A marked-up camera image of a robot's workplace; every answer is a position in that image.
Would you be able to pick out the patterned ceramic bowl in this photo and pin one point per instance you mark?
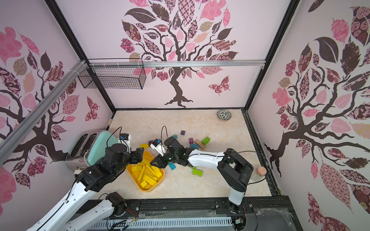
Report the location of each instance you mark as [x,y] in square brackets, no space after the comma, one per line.
[224,115]

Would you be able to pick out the yellow plastic tray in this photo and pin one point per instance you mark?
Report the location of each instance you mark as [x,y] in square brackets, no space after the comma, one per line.
[134,171]

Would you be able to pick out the white cable duct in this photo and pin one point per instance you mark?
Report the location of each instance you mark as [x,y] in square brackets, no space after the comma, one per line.
[162,224]

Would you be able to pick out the tan long block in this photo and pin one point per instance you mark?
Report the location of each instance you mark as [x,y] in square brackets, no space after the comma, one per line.
[200,144]

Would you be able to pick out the teal long block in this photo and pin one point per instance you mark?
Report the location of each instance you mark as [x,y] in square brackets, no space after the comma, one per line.
[172,166]

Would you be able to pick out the green block lower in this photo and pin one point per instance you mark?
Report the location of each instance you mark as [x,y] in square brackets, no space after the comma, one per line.
[197,172]

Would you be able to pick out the yellow rectangular block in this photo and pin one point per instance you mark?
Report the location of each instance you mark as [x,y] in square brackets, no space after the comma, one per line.
[155,169]

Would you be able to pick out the black wire basket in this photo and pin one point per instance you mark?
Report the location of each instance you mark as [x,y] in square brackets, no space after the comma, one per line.
[120,73]

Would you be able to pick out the green block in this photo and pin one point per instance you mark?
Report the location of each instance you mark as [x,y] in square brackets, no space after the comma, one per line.
[197,172]
[205,141]

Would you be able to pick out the glass jar pink lid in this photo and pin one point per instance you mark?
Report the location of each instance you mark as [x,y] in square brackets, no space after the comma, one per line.
[258,174]

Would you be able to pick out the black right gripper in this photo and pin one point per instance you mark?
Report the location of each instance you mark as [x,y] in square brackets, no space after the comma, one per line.
[165,157]

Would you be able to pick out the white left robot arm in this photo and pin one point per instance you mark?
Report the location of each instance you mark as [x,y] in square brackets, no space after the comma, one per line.
[87,184]

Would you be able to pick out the green block upper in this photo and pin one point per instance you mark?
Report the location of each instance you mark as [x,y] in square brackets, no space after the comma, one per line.
[205,141]

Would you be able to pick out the long yellow block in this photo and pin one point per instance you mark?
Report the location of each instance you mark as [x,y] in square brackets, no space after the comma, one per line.
[149,180]

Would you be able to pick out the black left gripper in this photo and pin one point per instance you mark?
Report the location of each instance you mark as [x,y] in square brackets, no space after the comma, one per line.
[137,155]

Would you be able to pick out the aluminium frame rail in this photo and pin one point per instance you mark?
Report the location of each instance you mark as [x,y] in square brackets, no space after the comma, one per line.
[13,140]

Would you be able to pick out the mint green toaster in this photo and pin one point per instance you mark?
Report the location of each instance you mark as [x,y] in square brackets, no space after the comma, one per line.
[89,148]

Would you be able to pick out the teal small block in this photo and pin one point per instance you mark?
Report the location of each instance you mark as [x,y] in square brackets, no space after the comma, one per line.
[195,146]

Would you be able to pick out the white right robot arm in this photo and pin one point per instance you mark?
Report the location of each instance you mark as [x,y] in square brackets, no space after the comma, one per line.
[234,168]

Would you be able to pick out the yellow flat block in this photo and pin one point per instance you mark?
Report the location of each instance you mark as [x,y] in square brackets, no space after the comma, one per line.
[145,146]

